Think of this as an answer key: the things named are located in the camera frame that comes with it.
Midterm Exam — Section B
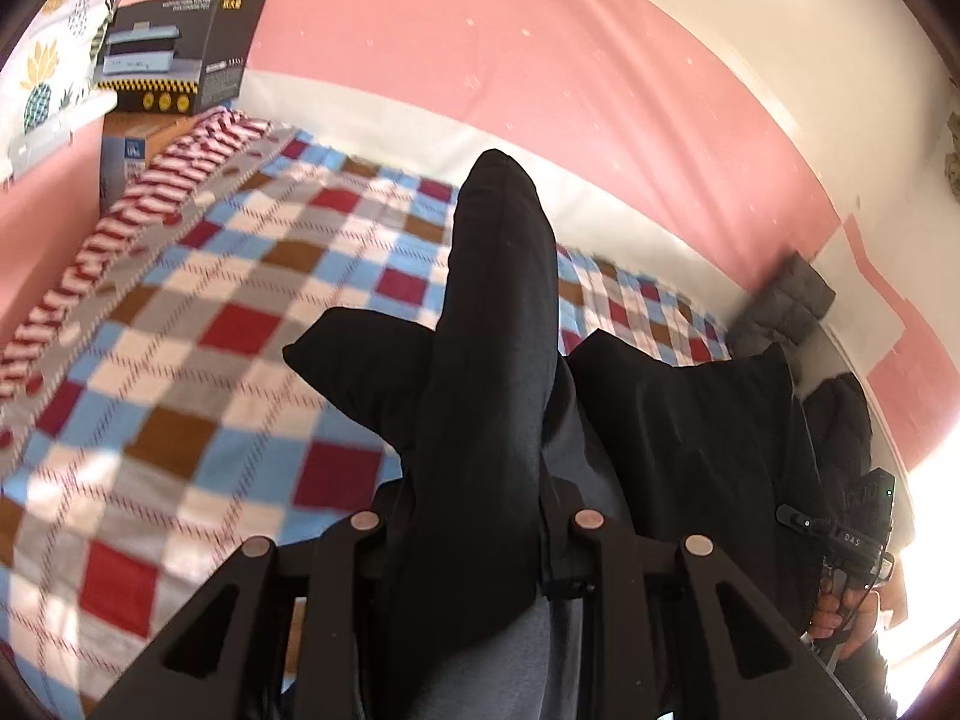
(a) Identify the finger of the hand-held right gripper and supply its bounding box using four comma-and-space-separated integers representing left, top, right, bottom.
775, 504, 835, 537

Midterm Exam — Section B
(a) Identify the black puffer jacket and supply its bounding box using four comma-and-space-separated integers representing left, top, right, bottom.
804, 373, 875, 485

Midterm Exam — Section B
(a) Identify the grey quilted cushion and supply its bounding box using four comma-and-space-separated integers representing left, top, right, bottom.
729, 253, 838, 365

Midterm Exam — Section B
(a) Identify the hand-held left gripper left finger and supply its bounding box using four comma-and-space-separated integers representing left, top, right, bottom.
90, 480, 410, 720

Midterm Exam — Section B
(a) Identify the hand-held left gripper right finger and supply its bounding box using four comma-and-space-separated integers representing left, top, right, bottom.
541, 487, 867, 720

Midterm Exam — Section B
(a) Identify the large black coat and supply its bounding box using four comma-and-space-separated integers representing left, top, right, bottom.
281, 148, 833, 720

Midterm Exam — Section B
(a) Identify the person's right hand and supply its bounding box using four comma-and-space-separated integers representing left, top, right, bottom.
810, 583, 880, 647

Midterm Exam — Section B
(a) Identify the black appliance carton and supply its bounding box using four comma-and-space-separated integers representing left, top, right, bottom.
91, 0, 267, 118

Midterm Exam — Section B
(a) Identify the blue cardboard box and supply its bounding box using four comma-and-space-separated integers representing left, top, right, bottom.
99, 114, 197, 215

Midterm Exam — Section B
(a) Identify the checked blanket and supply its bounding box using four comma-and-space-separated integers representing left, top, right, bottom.
0, 127, 732, 720

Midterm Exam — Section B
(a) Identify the pineapple print curtain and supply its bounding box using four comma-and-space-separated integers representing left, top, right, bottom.
0, 0, 147, 158

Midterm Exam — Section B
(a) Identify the person's right forearm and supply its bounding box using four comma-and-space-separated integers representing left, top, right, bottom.
821, 631, 905, 720

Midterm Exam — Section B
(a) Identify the red white striped cloth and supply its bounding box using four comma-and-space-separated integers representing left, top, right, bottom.
0, 109, 275, 421

